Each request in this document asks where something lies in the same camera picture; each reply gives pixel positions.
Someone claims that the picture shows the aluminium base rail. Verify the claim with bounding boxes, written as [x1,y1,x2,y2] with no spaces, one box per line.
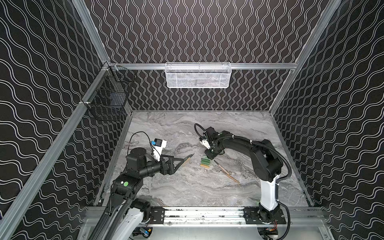
[83,205,328,229]

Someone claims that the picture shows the black wire basket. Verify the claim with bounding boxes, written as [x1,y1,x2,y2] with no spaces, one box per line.
[86,66,137,123]

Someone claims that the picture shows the white wire mesh basket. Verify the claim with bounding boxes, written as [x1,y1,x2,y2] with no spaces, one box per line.
[165,66,232,89]

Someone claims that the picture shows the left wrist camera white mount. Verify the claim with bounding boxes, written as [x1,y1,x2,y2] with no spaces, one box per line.
[151,139,167,162]

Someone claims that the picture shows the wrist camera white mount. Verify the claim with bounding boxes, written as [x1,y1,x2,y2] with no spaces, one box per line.
[151,139,167,162]
[200,139,211,150]

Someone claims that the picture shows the aluminium corner frame post left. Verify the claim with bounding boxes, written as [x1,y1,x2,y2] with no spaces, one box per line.
[73,0,110,63]

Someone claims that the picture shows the aluminium left horizontal rail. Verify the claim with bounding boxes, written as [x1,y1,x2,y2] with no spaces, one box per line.
[1,63,109,240]

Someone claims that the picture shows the green pen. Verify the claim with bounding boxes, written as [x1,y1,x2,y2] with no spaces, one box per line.
[183,154,194,165]

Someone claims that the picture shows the aluminium back horizontal rail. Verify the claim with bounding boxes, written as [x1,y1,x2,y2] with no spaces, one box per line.
[110,62,298,71]

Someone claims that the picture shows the aluminium corner frame post right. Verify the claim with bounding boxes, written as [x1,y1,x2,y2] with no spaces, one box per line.
[269,0,341,116]

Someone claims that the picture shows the aluminium horizontal rail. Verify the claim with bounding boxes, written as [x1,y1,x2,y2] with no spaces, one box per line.
[110,62,298,71]
[1,63,109,240]

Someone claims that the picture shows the aluminium corner frame post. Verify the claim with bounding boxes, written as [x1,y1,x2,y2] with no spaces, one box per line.
[269,0,341,116]
[73,0,110,63]

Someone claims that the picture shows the green pen cap upper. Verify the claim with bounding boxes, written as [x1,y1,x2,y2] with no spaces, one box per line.
[201,158,211,164]

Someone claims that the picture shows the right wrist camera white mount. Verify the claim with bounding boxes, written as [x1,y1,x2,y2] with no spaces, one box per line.
[200,139,211,150]

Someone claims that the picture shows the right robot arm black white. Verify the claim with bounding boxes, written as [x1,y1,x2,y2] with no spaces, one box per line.
[199,127,292,224]

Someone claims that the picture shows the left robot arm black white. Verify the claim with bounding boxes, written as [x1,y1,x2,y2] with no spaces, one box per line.
[89,148,190,240]

